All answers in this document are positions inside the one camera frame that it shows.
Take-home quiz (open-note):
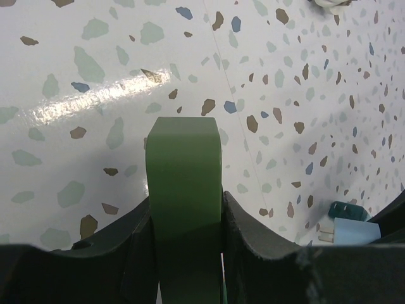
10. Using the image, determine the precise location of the blue plug cube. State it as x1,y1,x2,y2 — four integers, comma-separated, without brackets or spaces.
318,218,382,246

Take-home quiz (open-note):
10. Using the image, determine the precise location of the green power strip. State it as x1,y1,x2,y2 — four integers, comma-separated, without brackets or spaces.
146,117,222,303

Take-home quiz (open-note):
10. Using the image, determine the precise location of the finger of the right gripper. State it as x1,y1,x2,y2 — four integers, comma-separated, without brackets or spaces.
369,191,405,244

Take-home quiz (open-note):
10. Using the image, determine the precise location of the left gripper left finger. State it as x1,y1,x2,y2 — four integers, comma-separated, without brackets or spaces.
1,199,158,303

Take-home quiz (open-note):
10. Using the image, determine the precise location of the teal plug cube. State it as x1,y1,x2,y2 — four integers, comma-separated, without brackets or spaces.
328,201,370,222

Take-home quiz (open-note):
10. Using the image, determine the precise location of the white coiled cable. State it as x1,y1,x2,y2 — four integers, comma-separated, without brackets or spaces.
311,0,351,10

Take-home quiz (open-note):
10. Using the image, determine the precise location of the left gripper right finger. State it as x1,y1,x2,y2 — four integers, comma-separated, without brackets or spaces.
222,192,404,303

